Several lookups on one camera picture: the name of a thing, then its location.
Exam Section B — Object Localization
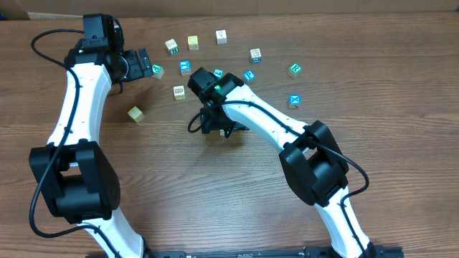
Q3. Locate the blue letter P block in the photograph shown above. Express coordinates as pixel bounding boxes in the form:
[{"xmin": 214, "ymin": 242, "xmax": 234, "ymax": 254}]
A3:
[{"xmin": 243, "ymin": 70, "xmax": 256, "ymax": 82}]

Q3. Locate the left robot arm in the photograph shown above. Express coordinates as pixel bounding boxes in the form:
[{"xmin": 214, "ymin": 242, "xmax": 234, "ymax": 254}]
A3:
[{"xmin": 29, "ymin": 14, "xmax": 153, "ymax": 257}]

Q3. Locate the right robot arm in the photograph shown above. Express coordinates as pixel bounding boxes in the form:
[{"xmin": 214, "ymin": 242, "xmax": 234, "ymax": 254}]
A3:
[{"xmin": 187, "ymin": 68, "xmax": 374, "ymax": 257}]

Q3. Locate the green letter block left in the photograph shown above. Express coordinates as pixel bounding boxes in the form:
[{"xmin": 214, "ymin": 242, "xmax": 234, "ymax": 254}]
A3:
[{"xmin": 151, "ymin": 64, "xmax": 164, "ymax": 80}]

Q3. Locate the white block green side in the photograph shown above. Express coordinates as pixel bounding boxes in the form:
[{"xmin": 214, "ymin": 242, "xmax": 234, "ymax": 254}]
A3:
[{"xmin": 165, "ymin": 39, "xmax": 179, "ymax": 55}]

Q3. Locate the blue letter T block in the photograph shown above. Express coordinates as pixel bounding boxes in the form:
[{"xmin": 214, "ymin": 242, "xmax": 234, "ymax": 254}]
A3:
[{"xmin": 179, "ymin": 60, "xmax": 191, "ymax": 75}]

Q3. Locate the wooden block yellow side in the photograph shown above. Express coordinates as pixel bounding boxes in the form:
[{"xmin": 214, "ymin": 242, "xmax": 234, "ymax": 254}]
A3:
[{"xmin": 173, "ymin": 85, "xmax": 186, "ymax": 100}]

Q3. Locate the yellow top block near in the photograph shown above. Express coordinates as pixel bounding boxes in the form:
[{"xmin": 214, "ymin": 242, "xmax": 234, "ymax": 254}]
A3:
[{"xmin": 128, "ymin": 106, "xmax": 144, "ymax": 123}]

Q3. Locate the green number 7 block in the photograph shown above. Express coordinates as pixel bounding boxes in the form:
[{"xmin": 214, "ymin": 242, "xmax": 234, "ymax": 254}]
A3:
[{"xmin": 214, "ymin": 69, "xmax": 224, "ymax": 78}]

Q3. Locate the yellow top block far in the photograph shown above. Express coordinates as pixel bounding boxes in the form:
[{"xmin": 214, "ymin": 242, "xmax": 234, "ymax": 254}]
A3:
[{"xmin": 187, "ymin": 35, "xmax": 199, "ymax": 50}]

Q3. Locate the white block blue side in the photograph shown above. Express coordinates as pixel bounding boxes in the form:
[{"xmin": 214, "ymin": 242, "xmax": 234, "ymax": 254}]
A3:
[{"xmin": 250, "ymin": 48, "xmax": 262, "ymax": 63}]

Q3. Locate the white block top centre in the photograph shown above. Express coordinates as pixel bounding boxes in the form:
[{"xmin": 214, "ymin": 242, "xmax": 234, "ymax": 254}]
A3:
[{"xmin": 216, "ymin": 30, "xmax": 227, "ymax": 44}]

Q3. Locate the blue letter X block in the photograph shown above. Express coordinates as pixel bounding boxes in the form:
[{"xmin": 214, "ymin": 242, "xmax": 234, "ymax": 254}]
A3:
[{"xmin": 288, "ymin": 95, "xmax": 301, "ymax": 109}]

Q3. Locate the green letter R block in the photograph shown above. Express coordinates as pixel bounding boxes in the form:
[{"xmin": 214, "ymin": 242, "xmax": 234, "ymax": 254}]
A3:
[{"xmin": 288, "ymin": 63, "xmax": 303, "ymax": 79}]

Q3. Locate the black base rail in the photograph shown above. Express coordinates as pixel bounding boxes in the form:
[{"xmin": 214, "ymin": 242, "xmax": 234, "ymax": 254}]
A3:
[{"xmin": 85, "ymin": 246, "xmax": 405, "ymax": 258}]

